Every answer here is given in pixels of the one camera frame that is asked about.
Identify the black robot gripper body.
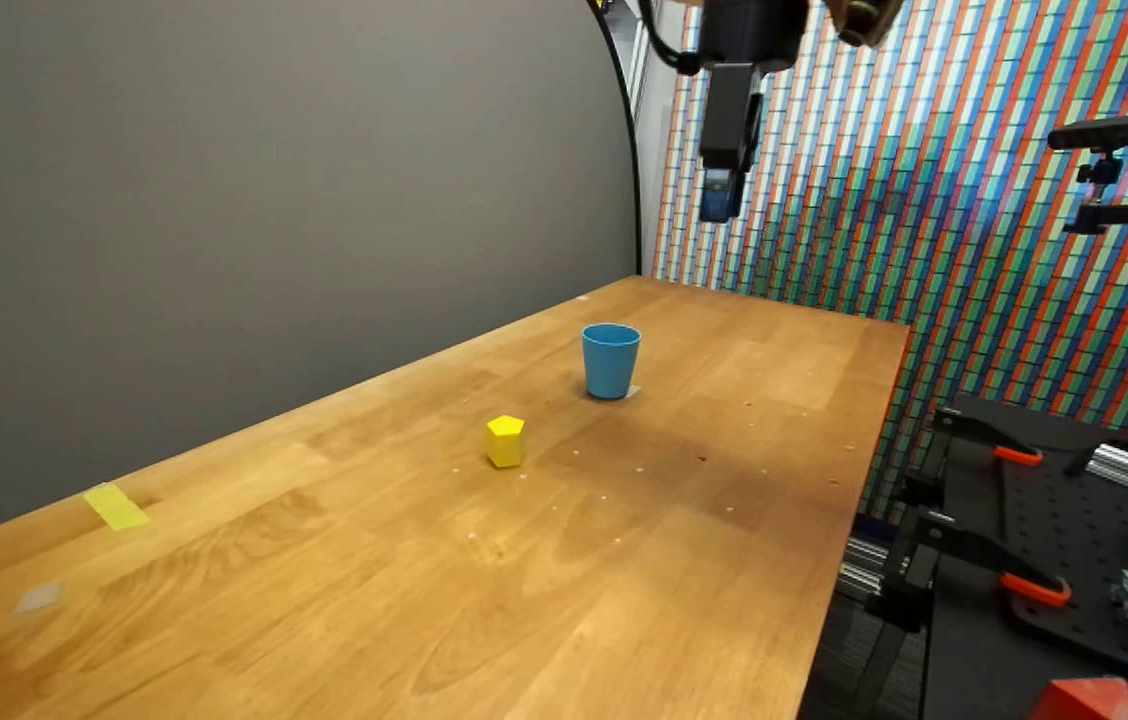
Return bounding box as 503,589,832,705
701,0,811,76

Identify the yellow block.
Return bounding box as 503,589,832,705
481,411,529,472

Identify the blue plastic cup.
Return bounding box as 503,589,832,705
582,320,643,403

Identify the red block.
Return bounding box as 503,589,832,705
1029,674,1128,720

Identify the dark brown round object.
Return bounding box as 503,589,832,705
826,0,908,52

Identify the black perforated breadboard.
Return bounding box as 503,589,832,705
918,397,1128,697

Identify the yellow tape strip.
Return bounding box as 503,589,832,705
79,480,154,534

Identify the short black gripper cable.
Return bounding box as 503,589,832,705
636,0,707,79

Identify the long black curved cable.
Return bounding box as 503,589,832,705
585,0,651,280

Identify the black camera on stand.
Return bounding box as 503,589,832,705
1045,107,1128,154

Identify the black clamp with orange handle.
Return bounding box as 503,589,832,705
903,509,1078,615
928,403,1047,472

